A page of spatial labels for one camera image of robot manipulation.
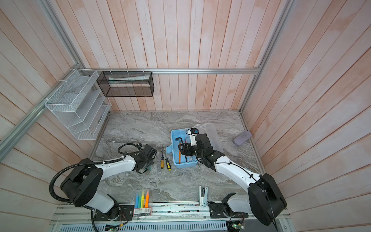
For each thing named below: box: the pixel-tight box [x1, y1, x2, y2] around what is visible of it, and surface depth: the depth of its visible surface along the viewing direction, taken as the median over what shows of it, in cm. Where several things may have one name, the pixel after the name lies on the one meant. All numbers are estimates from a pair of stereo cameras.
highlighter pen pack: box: [133, 189, 153, 217], surface depth 77 cm
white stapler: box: [199, 185, 209, 208], surface depth 78 cm
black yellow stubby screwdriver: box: [165, 158, 172, 172], surface depth 90 cm
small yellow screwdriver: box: [160, 146, 165, 170], surface depth 92 cm
